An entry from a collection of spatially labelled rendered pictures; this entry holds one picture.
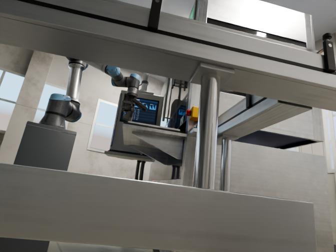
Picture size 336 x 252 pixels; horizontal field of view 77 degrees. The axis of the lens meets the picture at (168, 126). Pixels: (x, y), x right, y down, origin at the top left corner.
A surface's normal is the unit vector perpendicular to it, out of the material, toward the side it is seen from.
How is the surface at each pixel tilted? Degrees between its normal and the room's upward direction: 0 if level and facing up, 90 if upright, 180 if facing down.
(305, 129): 90
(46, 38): 180
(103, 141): 90
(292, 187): 90
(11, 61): 90
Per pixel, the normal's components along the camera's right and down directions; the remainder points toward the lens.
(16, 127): 0.55, -0.17
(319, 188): 0.19, -0.26
